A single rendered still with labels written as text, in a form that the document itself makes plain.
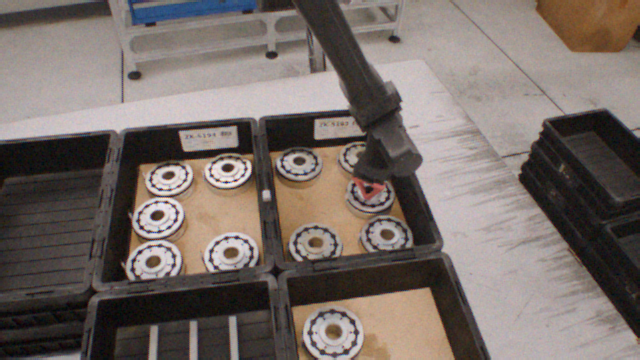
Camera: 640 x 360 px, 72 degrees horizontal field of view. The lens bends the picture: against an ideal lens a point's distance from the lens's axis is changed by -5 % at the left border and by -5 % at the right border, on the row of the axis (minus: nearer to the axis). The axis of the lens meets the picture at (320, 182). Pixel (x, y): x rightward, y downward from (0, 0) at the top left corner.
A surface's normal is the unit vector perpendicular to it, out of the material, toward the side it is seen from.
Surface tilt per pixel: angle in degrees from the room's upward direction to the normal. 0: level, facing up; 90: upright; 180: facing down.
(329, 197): 0
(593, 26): 90
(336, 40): 100
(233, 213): 0
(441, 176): 0
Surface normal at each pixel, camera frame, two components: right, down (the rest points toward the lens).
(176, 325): 0.04, -0.67
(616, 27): 0.12, 0.74
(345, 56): 0.37, 0.80
